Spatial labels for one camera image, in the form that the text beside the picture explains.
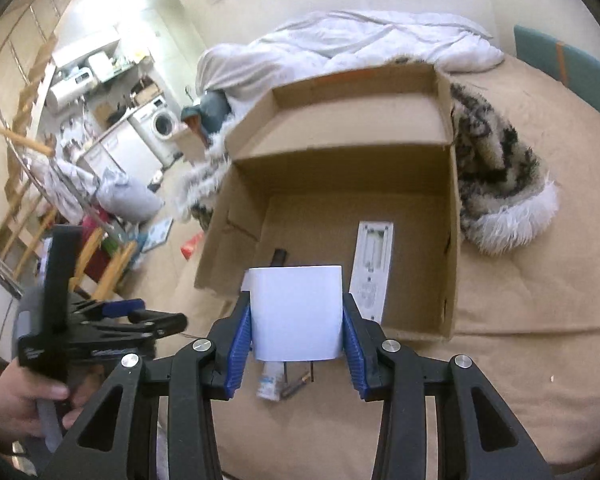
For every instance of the small blue label bottle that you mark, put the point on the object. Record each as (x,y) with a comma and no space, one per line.
(269,385)

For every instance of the black gold battery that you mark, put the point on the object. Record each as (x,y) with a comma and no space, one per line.
(295,389)

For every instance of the teal pillow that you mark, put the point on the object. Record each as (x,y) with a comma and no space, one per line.
(212,110)

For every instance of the white washing machine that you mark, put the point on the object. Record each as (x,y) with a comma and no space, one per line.
(162,122)

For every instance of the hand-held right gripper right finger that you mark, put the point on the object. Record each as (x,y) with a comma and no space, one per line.
(355,355)

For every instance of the white wall cabinet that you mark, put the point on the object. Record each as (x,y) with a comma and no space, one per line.
(85,52)

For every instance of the white cloth on drying rack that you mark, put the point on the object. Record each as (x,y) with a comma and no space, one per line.
(70,180)

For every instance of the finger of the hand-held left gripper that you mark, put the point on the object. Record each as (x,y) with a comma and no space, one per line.
(165,321)
(125,306)

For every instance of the white water heater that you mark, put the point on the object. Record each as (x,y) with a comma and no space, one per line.
(65,96)

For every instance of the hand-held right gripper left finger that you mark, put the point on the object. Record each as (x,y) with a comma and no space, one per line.
(237,355)

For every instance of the bathroom scale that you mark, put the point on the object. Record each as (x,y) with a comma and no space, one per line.
(157,235)

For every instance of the fluffy patterned blanket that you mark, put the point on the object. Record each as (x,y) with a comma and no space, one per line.
(495,160)

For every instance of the grey stuffed bag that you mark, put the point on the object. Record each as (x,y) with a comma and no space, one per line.
(130,202)

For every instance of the yellow wooden chair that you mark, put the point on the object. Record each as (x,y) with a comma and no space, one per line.
(115,265)

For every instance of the white floor cabinet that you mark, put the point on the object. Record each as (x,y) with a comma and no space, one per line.
(125,152)

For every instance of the cardboard box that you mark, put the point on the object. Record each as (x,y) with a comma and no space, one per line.
(330,135)

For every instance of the teal cushion with orange stripe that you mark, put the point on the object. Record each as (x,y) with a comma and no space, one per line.
(580,75)

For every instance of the white charger plug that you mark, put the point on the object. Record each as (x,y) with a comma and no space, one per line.
(295,310)

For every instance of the wooden staircase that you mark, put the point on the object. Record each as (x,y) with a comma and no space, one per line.
(25,105)

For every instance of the red packet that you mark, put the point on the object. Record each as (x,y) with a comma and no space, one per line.
(191,246)

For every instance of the person's left hand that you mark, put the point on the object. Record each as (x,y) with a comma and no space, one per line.
(15,395)

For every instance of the white remote control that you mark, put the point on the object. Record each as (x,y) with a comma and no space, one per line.
(372,270)

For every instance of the white duvet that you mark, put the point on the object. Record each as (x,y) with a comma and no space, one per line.
(330,45)

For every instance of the black stick device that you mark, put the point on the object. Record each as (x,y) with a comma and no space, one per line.
(279,256)

